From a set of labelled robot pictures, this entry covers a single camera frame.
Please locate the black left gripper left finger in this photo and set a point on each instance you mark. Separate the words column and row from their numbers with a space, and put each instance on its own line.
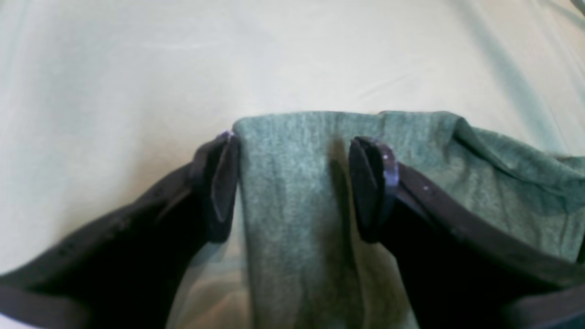
column 123, row 270

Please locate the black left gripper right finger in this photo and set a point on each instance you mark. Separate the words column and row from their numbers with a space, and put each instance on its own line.
column 459, row 272

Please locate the light green table cloth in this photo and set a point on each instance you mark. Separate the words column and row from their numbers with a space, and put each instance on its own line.
column 102, row 98

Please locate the green grey T-shirt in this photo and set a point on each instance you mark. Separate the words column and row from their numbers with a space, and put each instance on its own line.
column 308, row 268

